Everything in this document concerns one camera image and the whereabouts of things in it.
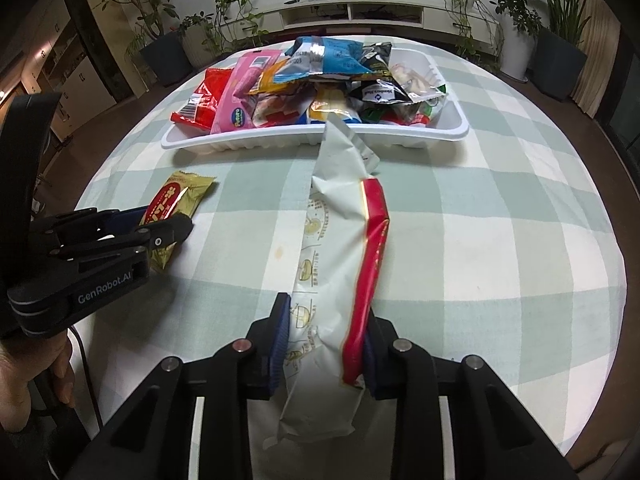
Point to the person's left hand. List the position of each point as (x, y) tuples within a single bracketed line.
[(30, 375)]

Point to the medium leafy potted plant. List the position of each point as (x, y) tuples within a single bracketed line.
[(517, 5)]

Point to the white orange snack packet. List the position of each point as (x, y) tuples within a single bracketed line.
[(275, 110)]

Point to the dark square plant pot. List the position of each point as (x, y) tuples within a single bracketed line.
[(165, 60)]

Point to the light blue snack packet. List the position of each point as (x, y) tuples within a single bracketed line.
[(335, 55)]

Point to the beige curtain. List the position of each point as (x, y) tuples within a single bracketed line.
[(600, 60)]

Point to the white low television cabinet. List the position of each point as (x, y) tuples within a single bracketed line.
[(430, 17)]

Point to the dark silver snack packet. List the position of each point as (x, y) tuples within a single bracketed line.
[(377, 55)]

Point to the long pale white snack packet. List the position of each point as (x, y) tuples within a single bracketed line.
[(330, 240)]

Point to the white tall plant pot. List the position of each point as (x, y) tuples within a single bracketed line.
[(517, 55)]

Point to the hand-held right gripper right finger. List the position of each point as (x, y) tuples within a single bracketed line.
[(369, 360)]

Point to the white plastic tray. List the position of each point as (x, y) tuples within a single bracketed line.
[(280, 142)]

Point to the wooden storage cabinets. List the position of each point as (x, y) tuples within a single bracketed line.
[(65, 60)]

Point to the gold snack packet red label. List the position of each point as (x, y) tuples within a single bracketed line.
[(175, 195)]

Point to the green snack packet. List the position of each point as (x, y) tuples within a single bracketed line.
[(436, 101)]

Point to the white round plant pot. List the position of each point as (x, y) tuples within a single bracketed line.
[(197, 50)]

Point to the clear beige snack packet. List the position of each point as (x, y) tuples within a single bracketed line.
[(415, 80)]

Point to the dark glass door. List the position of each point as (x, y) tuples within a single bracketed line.
[(625, 100)]

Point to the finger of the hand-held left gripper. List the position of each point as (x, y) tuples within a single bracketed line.
[(122, 220), (170, 230)]

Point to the pink snack packet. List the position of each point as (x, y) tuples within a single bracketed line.
[(240, 95)]

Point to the tall leafy potted plant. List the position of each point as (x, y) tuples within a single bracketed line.
[(135, 0)]

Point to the large dark plant pot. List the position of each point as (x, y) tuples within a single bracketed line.
[(557, 65)]

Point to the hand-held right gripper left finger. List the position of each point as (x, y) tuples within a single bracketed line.
[(280, 340)]

